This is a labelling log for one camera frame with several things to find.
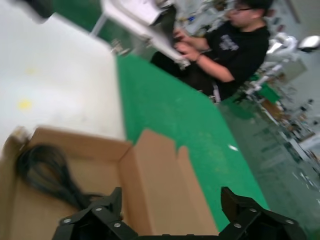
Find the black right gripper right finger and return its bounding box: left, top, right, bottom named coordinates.
left=218, top=186, right=308, bottom=240

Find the white desk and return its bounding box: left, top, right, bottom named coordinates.
left=91, top=0, right=192, bottom=71

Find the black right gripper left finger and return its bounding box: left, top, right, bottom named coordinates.
left=53, top=186, right=139, bottom=240

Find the green table mat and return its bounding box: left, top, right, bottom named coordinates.
left=114, top=53, right=272, bottom=232

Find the person in black clothes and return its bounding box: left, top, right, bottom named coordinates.
left=149, top=0, right=271, bottom=103

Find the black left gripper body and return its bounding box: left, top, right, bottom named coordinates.
left=13, top=0, right=55, bottom=25

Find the open cardboard box, holed flap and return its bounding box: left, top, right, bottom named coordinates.
left=0, top=126, right=221, bottom=237

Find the white robot body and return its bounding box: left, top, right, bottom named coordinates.
left=266, top=32, right=320, bottom=66

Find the black power cable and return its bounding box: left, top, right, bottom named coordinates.
left=16, top=143, right=106, bottom=211

